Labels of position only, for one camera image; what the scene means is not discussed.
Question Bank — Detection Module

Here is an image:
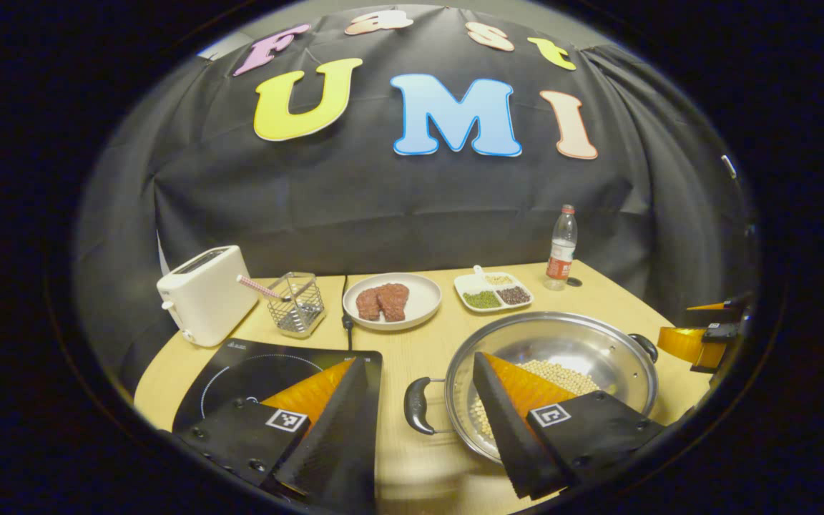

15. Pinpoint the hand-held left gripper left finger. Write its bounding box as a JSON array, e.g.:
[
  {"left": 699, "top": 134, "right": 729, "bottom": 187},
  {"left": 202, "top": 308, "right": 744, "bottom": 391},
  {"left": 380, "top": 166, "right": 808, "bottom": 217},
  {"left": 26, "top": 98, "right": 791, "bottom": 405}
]
[{"left": 162, "top": 356, "right": 370, "bottom": 505}]

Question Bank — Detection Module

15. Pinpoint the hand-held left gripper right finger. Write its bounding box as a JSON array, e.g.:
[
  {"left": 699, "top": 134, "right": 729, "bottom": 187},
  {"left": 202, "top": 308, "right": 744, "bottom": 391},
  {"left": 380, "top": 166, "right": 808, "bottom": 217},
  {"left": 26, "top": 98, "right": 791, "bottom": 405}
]
[{"left": 472, "top": 351, "right": 670, "bottom": 501}]

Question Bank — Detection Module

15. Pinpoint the stainless steel pot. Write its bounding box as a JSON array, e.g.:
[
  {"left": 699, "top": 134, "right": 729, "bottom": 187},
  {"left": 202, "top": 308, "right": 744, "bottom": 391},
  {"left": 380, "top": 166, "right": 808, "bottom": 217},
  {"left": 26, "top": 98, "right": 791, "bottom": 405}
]
[{"left": 403, "top": 311, "right": 659, "bottom": 466}]

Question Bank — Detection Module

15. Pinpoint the black induction cooktop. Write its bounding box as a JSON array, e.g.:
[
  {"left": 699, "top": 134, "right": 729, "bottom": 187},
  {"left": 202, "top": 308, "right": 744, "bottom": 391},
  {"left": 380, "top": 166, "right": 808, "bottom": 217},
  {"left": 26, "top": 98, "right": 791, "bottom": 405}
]
[{"left": 172, "top": 338, "right": 384, "bottom": 514}]

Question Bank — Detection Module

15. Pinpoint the pile of soybeans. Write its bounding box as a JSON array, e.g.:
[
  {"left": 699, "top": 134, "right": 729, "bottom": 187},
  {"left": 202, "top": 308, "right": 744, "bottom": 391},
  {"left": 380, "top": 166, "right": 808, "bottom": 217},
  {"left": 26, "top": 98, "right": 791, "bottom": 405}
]
[{"left": 469, "top": 359, "right": 601, "bottom": 441}]

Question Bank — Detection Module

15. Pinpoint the red meat piece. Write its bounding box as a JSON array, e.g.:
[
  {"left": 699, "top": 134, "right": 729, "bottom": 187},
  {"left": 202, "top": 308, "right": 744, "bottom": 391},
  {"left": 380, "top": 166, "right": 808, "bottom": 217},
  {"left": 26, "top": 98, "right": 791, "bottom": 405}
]
[
  {"left": 376, "top": 283, "right": 411, "bottom": 322},
  {"left": 355, "top": 288, "right": 383, "bottom": 321}
]

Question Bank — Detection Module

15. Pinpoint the clear plastic water bottle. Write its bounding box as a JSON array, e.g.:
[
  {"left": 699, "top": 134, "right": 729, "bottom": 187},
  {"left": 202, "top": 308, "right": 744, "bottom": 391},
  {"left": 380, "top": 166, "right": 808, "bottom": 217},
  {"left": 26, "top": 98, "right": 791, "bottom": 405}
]
[{"left": 545, "top": 205, "right": 579, "bottom": 291}]

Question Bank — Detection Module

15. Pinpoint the white divided dish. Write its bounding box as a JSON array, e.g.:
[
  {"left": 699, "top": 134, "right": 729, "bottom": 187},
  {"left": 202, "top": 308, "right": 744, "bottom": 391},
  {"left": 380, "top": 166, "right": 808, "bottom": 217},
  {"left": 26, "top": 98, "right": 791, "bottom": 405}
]
[{"left": 453, "top": 265, "right": 534, "bottom": 313}]

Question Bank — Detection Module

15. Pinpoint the white round plate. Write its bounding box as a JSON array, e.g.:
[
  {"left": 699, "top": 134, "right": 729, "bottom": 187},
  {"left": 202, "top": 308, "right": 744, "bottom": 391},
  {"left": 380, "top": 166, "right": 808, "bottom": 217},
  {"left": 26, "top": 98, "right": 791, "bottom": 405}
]
[{"left": 343, "top": 273, "right": 443, "bottom": 331}]

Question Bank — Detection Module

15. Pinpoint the pink striped straw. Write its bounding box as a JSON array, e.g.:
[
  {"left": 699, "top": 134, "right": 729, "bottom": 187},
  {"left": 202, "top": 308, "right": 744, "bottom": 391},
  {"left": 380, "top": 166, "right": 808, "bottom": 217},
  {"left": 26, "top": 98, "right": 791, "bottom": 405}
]
[{"left": 236, "top": 275, "right": 291, "bottom": 301}]

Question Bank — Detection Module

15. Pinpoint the white toaster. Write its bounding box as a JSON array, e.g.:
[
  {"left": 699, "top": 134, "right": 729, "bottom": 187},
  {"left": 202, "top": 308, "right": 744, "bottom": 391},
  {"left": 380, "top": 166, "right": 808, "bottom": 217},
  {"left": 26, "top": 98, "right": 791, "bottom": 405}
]
[{"left": 157, "top": 245, "right": 260, "bottom": 348}]

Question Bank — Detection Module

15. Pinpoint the black backdrop cloth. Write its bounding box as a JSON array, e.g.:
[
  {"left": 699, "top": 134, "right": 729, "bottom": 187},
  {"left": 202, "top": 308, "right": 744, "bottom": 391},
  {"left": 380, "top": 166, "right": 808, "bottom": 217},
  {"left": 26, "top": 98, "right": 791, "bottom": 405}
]
[{"left": 76, "top": 6, "right": 760, "bottom": 401}]

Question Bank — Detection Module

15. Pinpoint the black power cable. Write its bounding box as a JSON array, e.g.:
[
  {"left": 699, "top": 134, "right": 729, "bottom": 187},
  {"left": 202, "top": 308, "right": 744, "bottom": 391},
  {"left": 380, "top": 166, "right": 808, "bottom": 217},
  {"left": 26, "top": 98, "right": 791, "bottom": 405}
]
[{"left": 341, "top": 275, "right": 354, "bottom": 351}]

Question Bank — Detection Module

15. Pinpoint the wire mesh basket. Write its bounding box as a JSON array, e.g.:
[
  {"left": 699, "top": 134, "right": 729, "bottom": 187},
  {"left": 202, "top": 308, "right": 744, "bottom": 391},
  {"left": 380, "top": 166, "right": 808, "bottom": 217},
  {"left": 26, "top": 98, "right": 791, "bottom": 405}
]
[{"left": 267, "top": 272, "right": 326, "bottom": 339}]

